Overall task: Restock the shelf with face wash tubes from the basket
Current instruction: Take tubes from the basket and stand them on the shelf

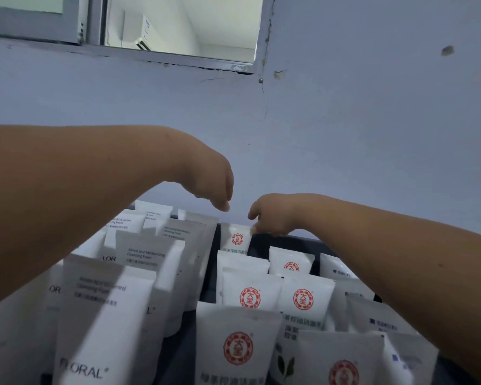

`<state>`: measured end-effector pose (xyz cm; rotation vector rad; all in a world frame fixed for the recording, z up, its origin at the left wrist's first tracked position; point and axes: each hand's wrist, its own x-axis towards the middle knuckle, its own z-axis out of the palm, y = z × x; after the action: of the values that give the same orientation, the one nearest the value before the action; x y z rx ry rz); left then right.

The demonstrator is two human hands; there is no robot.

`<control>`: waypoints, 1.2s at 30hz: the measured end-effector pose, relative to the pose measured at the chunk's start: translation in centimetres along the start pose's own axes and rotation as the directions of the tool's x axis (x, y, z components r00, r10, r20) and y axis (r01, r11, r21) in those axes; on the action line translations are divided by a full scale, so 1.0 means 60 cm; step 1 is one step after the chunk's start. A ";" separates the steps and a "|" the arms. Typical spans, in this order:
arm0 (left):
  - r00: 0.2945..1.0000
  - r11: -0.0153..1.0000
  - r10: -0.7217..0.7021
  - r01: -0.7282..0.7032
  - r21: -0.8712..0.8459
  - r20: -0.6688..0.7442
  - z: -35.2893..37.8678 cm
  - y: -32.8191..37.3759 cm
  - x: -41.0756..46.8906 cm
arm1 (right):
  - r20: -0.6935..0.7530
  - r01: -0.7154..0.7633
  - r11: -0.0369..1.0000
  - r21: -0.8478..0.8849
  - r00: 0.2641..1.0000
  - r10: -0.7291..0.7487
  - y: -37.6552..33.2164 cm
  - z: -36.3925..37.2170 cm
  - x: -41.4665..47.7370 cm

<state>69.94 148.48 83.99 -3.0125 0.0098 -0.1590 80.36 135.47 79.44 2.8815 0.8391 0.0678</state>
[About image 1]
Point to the person's right hand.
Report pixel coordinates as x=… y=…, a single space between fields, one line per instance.
x=284 y=212

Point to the person's left hand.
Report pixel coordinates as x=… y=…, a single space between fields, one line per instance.
x=208 y=172

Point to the green tea cleanser tube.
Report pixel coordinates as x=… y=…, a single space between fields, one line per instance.
x=236 y=240

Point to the row of green-leaf tubes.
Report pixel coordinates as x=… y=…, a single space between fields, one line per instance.
x=236 y=348

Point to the rows of plain white tubes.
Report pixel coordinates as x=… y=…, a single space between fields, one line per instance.
x=104 y=316

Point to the dark grey shelf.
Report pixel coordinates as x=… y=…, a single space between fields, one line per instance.
x=176 y=356

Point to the person's right forearm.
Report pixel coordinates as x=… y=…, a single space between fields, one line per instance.
x=425 y=276

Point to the person's left forearm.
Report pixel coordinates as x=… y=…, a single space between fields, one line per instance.
x=64 y=196

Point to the white air conditioner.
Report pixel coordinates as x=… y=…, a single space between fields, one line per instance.
x=142 y=36

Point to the grey framed window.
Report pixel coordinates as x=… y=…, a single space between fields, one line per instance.
x=32 y=19

